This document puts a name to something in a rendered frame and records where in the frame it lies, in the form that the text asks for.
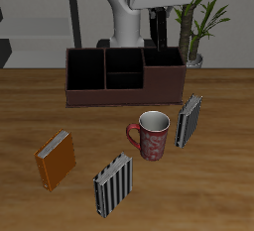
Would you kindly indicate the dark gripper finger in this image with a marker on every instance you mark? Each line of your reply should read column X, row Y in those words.
column 152, row 23
column 161, row 30

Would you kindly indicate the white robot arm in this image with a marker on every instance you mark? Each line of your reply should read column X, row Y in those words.
column 125, row 26

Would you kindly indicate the dark brown desk caddy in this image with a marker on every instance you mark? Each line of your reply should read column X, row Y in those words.
column 162, row 83

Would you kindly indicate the black white striped book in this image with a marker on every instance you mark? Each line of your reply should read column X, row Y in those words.
column 190, row 121
column 115, row 183

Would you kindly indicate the orange book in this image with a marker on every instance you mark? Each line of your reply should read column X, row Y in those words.
column 59, row 160

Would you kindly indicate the green pot plant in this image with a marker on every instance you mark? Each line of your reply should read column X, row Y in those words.
column 186, row 26

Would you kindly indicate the red patterned mug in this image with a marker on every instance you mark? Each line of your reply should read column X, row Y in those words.
column 152, row 142

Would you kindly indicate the flat black base plate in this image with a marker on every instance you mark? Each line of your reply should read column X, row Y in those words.
column 103, row 43

